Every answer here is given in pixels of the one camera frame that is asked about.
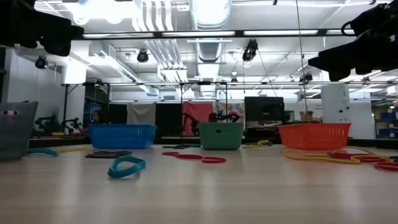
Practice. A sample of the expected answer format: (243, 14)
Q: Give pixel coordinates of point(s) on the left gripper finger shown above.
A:
(62, 29)

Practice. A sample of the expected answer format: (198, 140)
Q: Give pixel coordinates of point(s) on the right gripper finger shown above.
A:
(332, 59)

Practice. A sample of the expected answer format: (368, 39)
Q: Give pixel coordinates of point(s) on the silver carabiner clip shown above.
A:
(258, 144)

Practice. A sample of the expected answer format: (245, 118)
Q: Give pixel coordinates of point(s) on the green plastic basket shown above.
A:
(211, 140)

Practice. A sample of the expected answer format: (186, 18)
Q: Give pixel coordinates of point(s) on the blue carabiner clip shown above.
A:
(124, 173)

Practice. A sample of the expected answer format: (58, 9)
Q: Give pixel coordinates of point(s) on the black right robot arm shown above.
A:
(379, 18)

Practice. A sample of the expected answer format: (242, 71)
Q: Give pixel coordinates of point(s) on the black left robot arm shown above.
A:
(15, 3)

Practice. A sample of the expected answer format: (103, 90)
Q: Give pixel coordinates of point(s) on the black background robot arm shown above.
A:
(73, 126)
(186, 121)
(224, 116)
(51, 124)

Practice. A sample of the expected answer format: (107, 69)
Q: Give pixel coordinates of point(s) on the white light strip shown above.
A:
(280, 32)
(118, 35)
(199, 33)
(339, 31)

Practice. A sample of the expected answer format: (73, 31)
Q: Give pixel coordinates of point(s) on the white cabinet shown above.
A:
(335, 102)

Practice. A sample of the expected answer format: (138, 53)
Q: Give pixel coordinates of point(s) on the storage shelf with blue bins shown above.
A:
(387, 116)

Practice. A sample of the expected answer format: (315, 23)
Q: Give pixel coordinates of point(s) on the cardboard box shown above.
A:
(307, 116)

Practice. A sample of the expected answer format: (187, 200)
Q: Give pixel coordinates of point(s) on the orange plastic basket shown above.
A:
(314, 137)

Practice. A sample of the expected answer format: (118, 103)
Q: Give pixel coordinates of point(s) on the black monitor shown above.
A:
(264, 109)

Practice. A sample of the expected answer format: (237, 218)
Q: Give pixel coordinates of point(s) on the blue barrel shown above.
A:
(88, 110)

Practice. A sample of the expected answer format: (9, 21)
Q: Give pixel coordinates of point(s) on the grey plastic basket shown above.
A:
(15, 137)

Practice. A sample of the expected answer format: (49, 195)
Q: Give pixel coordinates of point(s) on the floral hanging cloth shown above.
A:
(236, 105)

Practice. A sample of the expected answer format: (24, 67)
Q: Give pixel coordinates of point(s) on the grey hanging cloth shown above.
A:
(141, 113)

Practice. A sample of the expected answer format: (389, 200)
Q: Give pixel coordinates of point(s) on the blue plastic basket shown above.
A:
(121, 137)

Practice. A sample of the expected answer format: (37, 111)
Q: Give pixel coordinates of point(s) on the red hanging cloth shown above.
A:
(203, 107)

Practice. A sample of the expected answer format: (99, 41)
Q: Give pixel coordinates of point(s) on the black hanging camera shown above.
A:
(142, 56)
(41, 62)
(250, 49)

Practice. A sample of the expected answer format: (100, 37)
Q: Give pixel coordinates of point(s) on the black background table frame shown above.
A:
(226, 93)

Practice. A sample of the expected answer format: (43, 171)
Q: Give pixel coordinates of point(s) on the silver ceiling duct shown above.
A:
(210, 12)

